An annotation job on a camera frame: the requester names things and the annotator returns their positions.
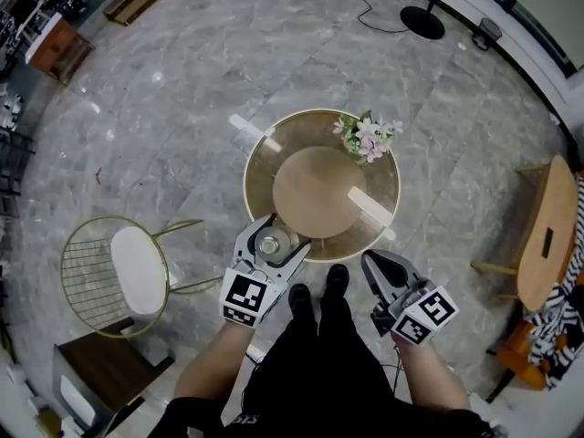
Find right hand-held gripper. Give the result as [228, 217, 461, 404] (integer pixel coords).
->
[360, 250, 460, 349]

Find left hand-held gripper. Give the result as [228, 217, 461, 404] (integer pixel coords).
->
[220, 214, 314, 332]

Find person's right forearm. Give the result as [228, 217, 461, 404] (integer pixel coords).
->
[394, 339, 471, 414]

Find person's left forearm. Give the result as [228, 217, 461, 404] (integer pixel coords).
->
[172, 321, 256, 403]

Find round glass coffee table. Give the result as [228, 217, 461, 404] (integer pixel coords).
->
[242, 108, 402, 264]

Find person's right black shoe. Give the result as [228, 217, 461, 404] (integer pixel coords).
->
[326, 264, 351, 300]

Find person's black shoe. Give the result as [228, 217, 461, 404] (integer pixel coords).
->
[288, 283, 316, 321]
[326, 264, 351, 300]

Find person's left black shoe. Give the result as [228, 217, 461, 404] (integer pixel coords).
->
[288, 283, 316, 321]

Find person's black trousers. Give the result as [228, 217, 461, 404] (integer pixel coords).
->
[223, 289, 398, 438]

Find white seat cushion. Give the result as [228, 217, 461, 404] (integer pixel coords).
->
[110, 225, 169, 315]

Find white flowers in vase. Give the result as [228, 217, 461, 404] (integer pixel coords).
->
[331, 109, 405, 166]

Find oval wooden table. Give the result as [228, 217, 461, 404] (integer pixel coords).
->
[469, 154, 580, 313]

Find orange sofa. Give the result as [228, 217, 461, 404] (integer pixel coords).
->
[495, 171, 584, 391]

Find black white striped blanket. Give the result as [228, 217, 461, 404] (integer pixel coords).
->
[522, 207, 584, 390]

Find person's black shirt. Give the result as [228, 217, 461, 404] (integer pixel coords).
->
[159, 394, 507, 438]

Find dark square side table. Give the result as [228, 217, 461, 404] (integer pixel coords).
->
[52, 319, 177, 438]

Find white flat device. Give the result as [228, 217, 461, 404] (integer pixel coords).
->
[58, 375, 97, 428]

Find black standing fan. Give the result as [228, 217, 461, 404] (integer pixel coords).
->
[400, 0, 446, 41]

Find black mesh waste bin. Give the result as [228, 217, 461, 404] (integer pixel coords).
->
[472, 17, 502, 50]

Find wooden cabinet with white top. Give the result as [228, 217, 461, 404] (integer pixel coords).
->
[25, 14, 96, 86]

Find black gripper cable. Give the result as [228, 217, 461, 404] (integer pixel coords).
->
[378, 342, 405, 391]
[241, 353, 266, 410]

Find gold wire chair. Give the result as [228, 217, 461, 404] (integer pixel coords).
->
[59, 214, 224, 340]

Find black fan power cable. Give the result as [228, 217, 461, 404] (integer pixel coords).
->
[356, 0, 412, 34]

